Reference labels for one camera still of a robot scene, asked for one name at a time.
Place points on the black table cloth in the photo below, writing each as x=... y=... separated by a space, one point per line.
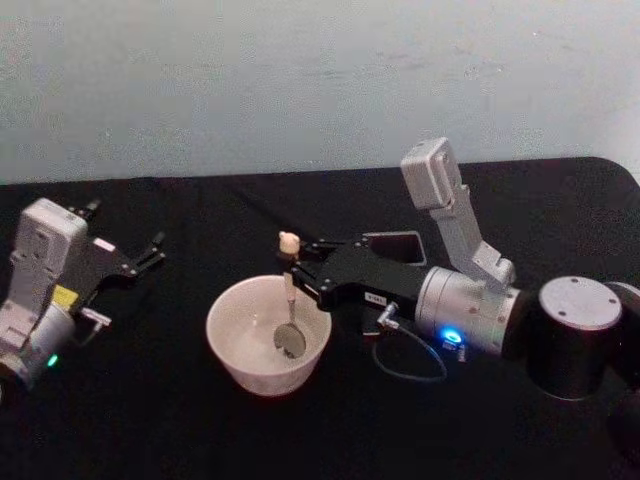
x=165 y=430

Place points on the pale plain wall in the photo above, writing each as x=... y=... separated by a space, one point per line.
x=250 y=80

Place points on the white ceramic bowl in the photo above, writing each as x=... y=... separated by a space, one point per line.
x=250 y=365

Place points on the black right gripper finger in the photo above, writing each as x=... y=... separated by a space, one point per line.
x=306 y=281
x=325 y=247

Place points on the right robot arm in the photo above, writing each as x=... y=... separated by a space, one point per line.
x=575 y=340

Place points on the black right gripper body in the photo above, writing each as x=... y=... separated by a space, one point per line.
x=370 y=282

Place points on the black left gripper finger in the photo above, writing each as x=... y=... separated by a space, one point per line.
x=150 y=255
x=89 y=207

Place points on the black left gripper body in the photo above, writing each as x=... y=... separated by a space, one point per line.
x=107 y=267

